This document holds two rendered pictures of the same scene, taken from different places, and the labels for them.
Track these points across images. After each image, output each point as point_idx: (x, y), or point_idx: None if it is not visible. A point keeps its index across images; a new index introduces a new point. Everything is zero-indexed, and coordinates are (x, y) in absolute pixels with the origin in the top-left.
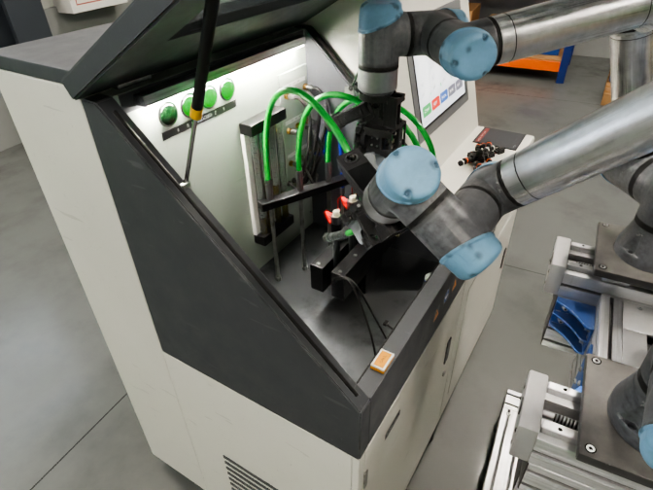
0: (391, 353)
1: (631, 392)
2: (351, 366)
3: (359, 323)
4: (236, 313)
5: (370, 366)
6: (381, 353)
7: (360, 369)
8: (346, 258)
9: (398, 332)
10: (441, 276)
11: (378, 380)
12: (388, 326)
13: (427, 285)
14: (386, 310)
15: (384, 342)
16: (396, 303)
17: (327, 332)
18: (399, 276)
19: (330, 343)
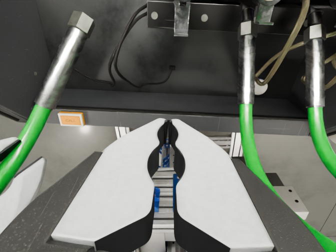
0: (81, 124)
1: None
2: (105, 60)
3: (159, 40)
4: None
5: (59, 112)
6: (75, 117)
7: (106, 69)
8: (191, 7)
9: (115, 117)
10: (219, 126)
11: (54, 122)
12: (169, 71)
13: (198, 118)
14: (191, 59)
15: (96, 109)
16: (206, 65)
17: (129, 12)
18: (255, 50)
19: (117, 25)
